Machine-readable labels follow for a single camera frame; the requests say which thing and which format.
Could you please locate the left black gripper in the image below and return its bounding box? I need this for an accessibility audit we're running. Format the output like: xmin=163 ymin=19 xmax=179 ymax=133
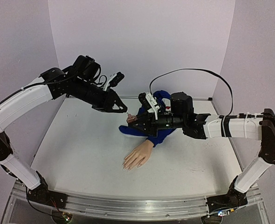
xmin=74 ymin=77 xmax=129 ymax=112

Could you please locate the pink nail polish bottle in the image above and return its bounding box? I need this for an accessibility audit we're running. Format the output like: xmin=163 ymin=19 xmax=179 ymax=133
xmin=126 ymin=114 xmax=137 ymax=124

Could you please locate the white nail polish cap brush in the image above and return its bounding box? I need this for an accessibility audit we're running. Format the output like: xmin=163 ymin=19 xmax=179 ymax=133
xmin=119 ymin=106 xmax=131 ymax=116

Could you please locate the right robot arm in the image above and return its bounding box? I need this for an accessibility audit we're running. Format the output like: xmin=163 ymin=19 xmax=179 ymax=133
xmin=129 ymin=92 xmax=275 ymax=216

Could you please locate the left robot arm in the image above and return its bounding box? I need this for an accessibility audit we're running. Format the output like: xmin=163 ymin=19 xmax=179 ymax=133
xmin=0 ymin=55 xmax=128 ymax=204

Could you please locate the blue red white jacket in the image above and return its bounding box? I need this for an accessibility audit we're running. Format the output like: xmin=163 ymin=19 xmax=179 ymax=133
xmin=119 ymin=90 xmax=188 ymax=146

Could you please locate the mannequin hand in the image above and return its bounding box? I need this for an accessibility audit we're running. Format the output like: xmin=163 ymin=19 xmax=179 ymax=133
xmin=123 ymin=140 xmax=154 ymax=171

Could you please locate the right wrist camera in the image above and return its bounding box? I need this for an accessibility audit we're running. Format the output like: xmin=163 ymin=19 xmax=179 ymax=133
xmin=138 ymin=92 xmax=161 ymax=120

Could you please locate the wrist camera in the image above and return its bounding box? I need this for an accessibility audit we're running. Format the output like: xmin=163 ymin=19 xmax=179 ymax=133
xmin=138 ymin=92 xmax=161 ymax=120
xmin=103 ymin=72 xmax=125 ymax=91

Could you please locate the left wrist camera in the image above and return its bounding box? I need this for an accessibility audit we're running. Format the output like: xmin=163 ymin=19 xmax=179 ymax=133
xmin=103 ymin=72 xmax=125 ymax=91

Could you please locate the black left camera cable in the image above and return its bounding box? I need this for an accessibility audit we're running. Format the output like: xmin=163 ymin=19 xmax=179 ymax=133
xmin=90 ymin=67 xmax=109 ymax=88

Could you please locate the black camera cable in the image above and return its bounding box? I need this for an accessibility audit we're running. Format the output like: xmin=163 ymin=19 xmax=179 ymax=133
xmin=149 ymin=68 xmax=234 ymax=116
xmin=90 ymin=67 xmax=109 ymax=88

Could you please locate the black right camera cable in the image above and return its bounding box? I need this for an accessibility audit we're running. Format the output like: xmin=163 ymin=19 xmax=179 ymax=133
xmin=149 ymin=68 xmax=234 ymax=116

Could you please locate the aluminium table front rail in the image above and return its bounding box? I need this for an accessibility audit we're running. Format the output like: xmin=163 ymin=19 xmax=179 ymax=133
xmin=2 ymin=181 xmax=269 ymax=224

